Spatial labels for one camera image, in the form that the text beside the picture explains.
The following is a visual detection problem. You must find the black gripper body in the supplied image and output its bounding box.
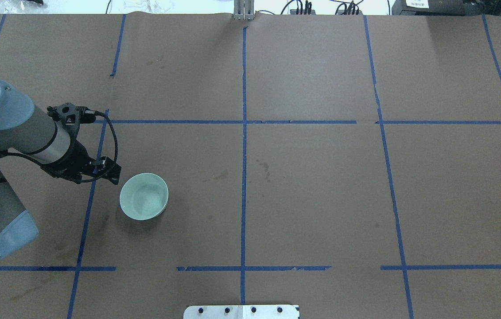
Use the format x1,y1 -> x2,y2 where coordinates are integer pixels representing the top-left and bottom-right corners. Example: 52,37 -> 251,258
40,133 -> 100,183

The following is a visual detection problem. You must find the mint green bowl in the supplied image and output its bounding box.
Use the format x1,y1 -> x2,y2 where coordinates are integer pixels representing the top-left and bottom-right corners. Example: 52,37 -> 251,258
119,172 -> 169,221

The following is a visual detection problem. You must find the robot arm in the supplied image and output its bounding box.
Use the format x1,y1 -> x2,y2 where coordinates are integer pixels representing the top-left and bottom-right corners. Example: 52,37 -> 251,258
0,80 -> 121,260

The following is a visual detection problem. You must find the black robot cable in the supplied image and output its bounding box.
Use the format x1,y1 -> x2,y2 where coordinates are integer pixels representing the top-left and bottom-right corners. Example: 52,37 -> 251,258
7,111 -> 119,183

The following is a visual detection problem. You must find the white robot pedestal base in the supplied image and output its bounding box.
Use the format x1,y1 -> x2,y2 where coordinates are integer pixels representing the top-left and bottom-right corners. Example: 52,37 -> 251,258
183,304 -> 300,319

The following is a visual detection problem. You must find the aluminium frame post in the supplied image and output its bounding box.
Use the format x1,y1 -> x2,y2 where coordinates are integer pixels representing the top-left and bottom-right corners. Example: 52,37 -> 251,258
233,0 -> 256,20

